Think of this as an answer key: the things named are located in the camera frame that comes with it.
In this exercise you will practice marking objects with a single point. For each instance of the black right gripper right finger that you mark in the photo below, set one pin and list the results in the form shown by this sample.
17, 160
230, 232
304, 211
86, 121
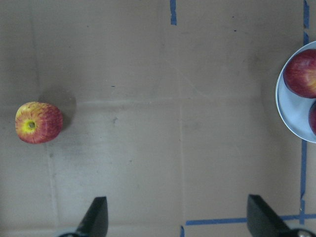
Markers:
262, 221

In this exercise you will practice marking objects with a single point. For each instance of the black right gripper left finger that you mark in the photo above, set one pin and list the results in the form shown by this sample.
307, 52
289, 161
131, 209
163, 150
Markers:
95, 221

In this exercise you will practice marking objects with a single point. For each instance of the yellow-red apple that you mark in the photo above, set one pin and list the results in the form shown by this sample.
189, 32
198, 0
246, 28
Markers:
37, 122

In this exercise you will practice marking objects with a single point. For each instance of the light blue plate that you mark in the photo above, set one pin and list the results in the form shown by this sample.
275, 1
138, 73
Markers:
293, 109

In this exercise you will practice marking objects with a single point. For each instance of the red plate apple left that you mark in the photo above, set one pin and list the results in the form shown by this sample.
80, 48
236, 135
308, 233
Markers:
312, 118

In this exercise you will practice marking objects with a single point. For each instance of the red plate apple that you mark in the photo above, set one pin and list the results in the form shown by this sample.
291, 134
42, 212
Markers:
312, 118
299, 74

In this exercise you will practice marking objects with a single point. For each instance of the red plate apple front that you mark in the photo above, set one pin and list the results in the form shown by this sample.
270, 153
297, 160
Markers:
299, 74

